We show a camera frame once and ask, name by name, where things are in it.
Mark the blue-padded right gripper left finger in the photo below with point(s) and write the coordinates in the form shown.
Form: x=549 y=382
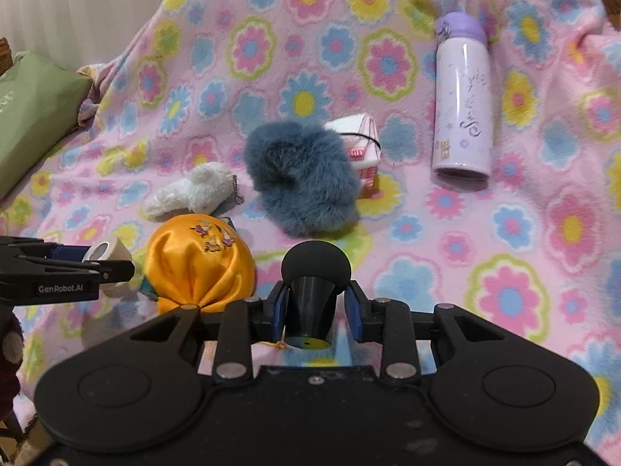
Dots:
x=275 y=311

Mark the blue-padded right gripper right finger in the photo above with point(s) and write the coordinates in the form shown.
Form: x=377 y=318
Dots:
x=359 y=313

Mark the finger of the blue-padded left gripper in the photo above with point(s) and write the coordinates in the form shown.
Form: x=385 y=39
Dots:
x=111 y=271
x=40 y=248

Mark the grey tape roll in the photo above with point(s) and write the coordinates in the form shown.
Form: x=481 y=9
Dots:
x=110 y=249

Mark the black sponge stamp brush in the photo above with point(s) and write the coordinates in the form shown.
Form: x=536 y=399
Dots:
x=315 y=274

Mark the orange satin drawstring pouch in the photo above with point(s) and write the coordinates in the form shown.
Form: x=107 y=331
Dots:
x=197 y=259

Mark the white plush toy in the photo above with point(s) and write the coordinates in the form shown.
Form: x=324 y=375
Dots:
x=201 y=191

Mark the blue fluffy fur pouch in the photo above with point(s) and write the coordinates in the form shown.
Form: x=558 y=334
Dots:
x=303 y=177

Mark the green pillow with lettering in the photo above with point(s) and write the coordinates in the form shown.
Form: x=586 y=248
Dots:
x=40 y=103

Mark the pink white house pouch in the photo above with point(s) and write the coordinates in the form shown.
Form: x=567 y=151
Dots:
x=361 y=140

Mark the pink floral fleece blanket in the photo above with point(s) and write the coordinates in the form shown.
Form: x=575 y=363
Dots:
x=536 y=250

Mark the lilac thermos bottle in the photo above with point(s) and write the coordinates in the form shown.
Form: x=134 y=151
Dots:
x=463 y=132

